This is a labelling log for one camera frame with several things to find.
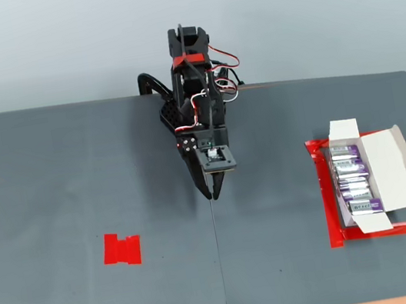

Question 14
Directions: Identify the purple silver nine-volt battery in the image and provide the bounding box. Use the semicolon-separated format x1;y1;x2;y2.
340;185;375;205
338;175;370;193
347;195;385;219
328;142;362;163
331;159;371;183
331;156;362;170

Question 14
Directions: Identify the grey rubber mat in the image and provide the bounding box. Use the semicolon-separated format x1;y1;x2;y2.
0;79;230;304
191;56;406;304

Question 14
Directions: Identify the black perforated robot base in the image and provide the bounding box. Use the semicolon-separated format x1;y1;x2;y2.
156;99;185;139

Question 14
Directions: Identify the red tape band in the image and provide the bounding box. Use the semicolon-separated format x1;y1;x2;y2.
171;52;210;69

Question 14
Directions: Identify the black table clamp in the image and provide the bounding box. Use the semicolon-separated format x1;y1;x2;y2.
135;68;175;105

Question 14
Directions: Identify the black power cable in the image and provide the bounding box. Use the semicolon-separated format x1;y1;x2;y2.
229;65;248;88

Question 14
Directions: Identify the long red white servo wire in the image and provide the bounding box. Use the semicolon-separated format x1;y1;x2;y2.
205;38;243;74

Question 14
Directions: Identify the red tape patch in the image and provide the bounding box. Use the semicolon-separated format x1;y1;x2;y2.
98;228;145;272

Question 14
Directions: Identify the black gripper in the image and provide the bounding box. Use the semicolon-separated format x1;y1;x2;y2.
174;125;240;207

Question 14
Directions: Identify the white cardboard box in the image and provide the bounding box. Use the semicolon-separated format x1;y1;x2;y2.
323;108;406;239

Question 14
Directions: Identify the black square wrist camera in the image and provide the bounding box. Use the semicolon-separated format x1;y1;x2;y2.
194;140;240;180

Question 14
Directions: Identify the wrist red white servo wire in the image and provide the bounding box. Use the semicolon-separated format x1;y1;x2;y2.
167;89;216;135

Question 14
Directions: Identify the looped red white servo wire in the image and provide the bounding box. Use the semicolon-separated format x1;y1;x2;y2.
211;64;242;102

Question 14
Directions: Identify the black camera cable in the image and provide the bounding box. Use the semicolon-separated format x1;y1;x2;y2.
175;20;222;150

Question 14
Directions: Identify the red tape frame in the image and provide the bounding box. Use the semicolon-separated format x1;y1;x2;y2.
302;122;406;252

